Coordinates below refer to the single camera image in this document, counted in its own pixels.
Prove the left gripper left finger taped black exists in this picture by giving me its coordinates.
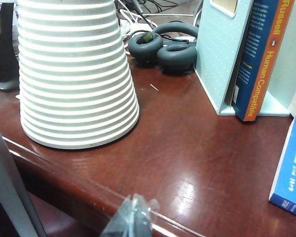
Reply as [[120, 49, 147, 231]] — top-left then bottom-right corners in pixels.
[[100, 195, 136, 237]]

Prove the left gripper right finger taped black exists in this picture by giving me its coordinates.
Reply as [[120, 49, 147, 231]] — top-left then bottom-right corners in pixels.
[[128, 194, 161, 237]]

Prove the blue book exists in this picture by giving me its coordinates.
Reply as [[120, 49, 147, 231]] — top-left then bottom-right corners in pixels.
[[268, 116, 296, 220]]

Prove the orange spine Human Compatible book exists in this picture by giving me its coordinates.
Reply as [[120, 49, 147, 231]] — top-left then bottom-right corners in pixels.
[[224, 0, 296, 122]]

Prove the light blue desktop bookshelf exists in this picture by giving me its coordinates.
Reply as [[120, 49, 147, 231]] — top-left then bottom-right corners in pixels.
[[194, 0, 296, 117]]

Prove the gray metal bar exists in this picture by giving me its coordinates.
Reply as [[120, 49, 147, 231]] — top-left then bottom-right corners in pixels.
[[0, 118, 47, 237]]

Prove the white ribbed thermos jug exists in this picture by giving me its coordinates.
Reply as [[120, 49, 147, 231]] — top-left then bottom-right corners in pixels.
[[16, 0, 140, 150]]

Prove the black over-ear headphones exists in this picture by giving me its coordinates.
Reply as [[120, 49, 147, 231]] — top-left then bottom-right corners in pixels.
[[127, 21, 200, 74]]

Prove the black computer monitor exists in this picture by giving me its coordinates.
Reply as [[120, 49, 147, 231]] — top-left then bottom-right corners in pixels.
[[0, 0, 20, 91]]

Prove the white cable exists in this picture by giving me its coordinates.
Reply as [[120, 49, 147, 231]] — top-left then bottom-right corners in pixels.
[[117, 7, 158, 41]]

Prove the black cable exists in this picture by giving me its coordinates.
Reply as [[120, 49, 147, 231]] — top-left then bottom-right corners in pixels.
[[123, 0, 188, 16]]

